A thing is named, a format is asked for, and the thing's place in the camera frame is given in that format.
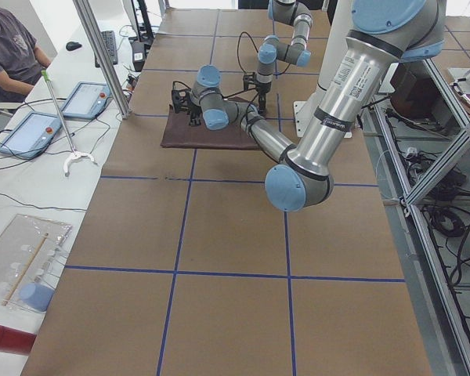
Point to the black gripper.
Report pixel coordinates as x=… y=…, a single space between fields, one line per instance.
x=193 y=111
x=262 y=89

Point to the brown t-shirt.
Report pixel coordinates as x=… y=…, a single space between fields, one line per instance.
x=180 y=133

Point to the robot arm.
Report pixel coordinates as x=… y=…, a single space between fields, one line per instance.
x=292 y=50
x=369 y=37

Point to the far teach pendant tablet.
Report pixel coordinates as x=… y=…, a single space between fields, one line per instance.
x=86 y=101

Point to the teach pendant tablet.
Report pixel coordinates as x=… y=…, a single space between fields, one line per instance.
x=31 y=136
x=86 y=101

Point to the black keyboard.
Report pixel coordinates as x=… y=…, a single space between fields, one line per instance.
x=109 y=41

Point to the black computer mouse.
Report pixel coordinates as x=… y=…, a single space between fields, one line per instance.
x=71 y=46

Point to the near teach pendant tablet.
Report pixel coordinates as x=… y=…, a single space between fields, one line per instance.
x=31 y=136

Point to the seated person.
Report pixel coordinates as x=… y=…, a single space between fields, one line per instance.
x=21 y=59

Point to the clear plastic bag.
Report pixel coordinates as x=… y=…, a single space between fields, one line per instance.
x=31 y=251

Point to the blue plastic cup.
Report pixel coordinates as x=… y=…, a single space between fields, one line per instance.
x=37 y=296

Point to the red cylinder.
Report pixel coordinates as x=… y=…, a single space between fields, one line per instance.
x=15 y=341

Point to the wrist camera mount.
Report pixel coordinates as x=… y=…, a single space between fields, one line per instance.
x=181 y=100
x=249 y=81

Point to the aluminium profile post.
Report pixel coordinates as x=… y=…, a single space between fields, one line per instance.
x=90 y=25

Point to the aluminium frame rack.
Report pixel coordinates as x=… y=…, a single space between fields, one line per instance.
x=418 y=135

